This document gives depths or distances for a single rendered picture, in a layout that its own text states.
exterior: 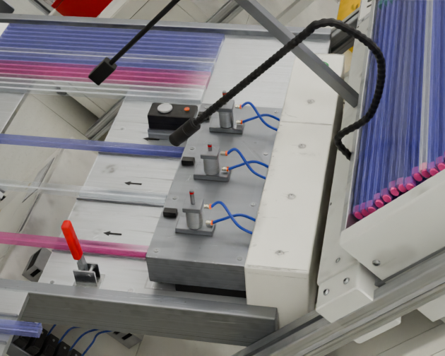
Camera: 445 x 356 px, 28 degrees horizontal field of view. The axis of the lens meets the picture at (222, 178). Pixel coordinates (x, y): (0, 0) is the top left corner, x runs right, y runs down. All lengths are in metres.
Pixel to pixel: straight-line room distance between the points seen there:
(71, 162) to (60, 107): 1.03
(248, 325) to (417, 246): 0.27
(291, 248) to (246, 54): 0.58
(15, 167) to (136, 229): 1.43
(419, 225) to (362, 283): 0.10
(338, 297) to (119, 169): 0.49
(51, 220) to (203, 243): 0.69
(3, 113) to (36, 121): 1.27
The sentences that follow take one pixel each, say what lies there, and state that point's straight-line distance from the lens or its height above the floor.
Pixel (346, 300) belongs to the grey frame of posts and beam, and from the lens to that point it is 1.02.
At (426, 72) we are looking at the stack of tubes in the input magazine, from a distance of 1.15.
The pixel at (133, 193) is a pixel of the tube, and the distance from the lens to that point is 1.32.
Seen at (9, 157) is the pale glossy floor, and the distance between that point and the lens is 2.69.
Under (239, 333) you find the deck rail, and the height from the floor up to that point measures 1.17.
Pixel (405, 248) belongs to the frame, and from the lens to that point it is 0.99.
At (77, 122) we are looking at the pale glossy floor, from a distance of 2.93.
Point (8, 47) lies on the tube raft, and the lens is 1.71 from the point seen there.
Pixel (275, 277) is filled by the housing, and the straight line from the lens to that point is 1.10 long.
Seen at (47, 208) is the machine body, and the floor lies 0.62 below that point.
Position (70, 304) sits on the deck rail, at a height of 1.02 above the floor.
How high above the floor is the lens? 1.92
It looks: 36 degrees down
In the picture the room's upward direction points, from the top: 54 degrees clockwise
